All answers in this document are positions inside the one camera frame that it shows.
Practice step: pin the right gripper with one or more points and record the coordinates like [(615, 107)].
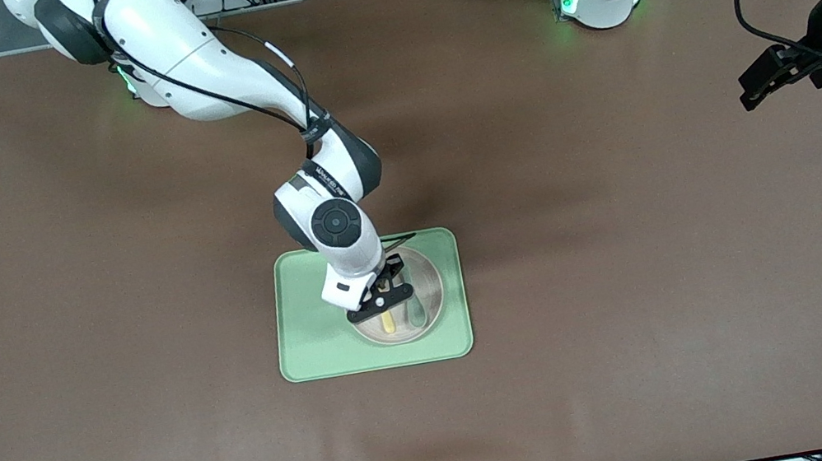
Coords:
[(395, 266)]

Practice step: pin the yellow plastic fork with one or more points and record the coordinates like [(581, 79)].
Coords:
[(388, 322)]

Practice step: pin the beige round plate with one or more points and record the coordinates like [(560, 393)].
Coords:
[(429, 277)]

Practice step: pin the green plastic spoon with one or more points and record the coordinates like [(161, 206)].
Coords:
[(417, 315)]

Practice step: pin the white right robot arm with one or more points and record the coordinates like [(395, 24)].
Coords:
[(198, 57)]

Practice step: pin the light green rectangular tray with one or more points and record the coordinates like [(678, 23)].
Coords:
[(312, 339)]

